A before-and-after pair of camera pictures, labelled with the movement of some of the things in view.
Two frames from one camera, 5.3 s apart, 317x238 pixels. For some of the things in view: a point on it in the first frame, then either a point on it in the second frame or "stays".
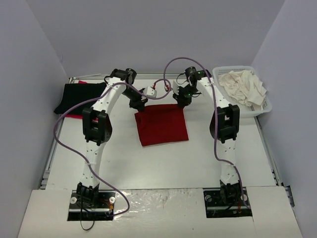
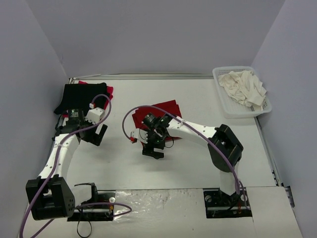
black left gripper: [138, 103] → [94, 136]
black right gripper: [182, 100] → [152, 149]
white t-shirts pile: [244, 87] stays
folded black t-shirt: [75, 92] stays
